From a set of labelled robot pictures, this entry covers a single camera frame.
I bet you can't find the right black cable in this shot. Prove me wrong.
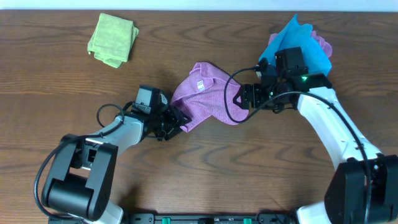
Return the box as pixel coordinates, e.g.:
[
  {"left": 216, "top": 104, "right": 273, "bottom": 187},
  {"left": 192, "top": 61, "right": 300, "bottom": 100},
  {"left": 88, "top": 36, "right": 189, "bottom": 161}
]
[{"left": 223, "top": 63, "right": 374, "bottom": 224}]

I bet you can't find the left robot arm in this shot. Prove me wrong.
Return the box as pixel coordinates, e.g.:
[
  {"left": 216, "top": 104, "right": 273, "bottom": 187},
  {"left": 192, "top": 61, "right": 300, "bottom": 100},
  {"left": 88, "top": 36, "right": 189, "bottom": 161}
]
[{"left": 34, "top": 101, "right": 191, "bottom": 223}]

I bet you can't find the left black cable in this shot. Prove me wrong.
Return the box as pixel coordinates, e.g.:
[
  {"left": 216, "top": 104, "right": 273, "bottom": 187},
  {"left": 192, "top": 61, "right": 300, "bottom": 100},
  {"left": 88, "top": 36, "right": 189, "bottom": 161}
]
[{"left": 33, "top": 103, "right": 137, "bottom": 221}]

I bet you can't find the blue microfibre cloth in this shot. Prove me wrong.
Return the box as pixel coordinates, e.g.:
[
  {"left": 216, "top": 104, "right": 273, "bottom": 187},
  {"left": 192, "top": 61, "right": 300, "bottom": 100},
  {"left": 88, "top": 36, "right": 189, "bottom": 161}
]
[{"left": 259, "top": 15, "right": 332, "bottom": 77}]

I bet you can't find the pink cloth under blue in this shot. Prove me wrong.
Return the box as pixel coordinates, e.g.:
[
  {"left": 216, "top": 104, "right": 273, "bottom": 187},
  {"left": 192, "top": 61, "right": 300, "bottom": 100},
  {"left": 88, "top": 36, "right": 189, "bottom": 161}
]
[{"left": 268, "top": 30, "right": 333, "bottom": 58}]

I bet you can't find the black cable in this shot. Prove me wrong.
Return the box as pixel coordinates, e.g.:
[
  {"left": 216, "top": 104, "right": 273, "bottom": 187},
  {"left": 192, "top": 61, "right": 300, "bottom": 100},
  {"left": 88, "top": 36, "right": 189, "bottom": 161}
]
[
  {"left": 223, "top": 63, "right": 374, "bottom": 224},
  {"left": 33, "top": 103, "right": 137, "bottom": 221}
]

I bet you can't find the purple microfibre cloth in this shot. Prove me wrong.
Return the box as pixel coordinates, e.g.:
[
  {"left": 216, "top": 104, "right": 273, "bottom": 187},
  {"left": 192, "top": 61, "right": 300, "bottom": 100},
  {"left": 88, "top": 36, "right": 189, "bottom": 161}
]
[{"left": 171, "top": 62, "right": 249, "bottom": 133}]

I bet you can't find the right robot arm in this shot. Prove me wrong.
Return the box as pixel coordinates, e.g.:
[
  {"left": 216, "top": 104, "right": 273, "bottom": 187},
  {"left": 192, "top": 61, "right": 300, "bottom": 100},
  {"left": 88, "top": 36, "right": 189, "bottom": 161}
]
[{"left": 237, "top": 61, "right": 397, "bottom": 223}]

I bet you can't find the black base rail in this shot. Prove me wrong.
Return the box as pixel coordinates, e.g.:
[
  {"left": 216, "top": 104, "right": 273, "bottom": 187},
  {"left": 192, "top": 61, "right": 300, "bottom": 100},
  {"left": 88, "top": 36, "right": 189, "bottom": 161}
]
[{"left": 48, "top": 212, "right": 298, "bottom": 224}]

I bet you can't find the folded green cloth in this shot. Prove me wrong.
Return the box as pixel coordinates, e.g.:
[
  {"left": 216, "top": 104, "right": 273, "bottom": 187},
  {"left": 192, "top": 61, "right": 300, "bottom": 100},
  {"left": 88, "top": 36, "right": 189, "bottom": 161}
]
[{"left": 87, "top": 13, "right": 139, "bottom": 68}]

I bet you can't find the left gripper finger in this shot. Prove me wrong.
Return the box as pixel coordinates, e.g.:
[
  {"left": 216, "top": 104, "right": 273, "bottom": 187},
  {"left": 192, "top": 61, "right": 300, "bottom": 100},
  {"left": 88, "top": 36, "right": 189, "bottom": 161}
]
[
  {"left": 157, "top": 127, "right": 182, "bottom": 141},
  {"left": 170, "top": 106, "right": 192, "bottom": 126}
]

